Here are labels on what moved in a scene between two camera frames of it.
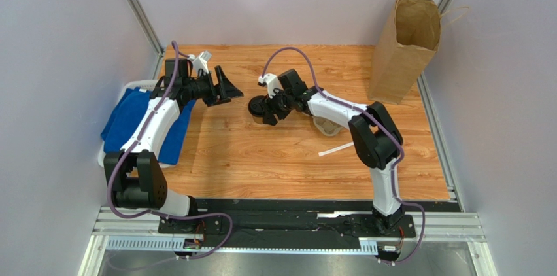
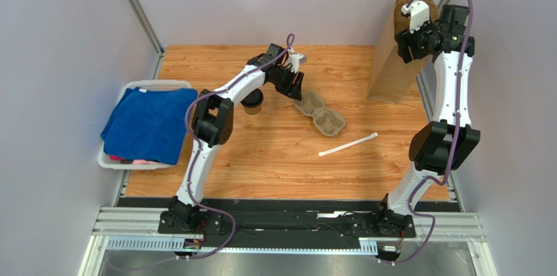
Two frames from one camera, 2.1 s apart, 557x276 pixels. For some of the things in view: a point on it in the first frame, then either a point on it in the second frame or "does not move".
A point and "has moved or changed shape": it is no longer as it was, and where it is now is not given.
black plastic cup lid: (255, 105) has moved or changed shape
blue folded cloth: (125, 115) does not move
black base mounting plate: (290, 224) does not move
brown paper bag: (406, 46) does not move
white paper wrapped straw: (325, 152) does not move
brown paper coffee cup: (258, 120) → (253, 110)
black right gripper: (273, 106) → (408, 47)
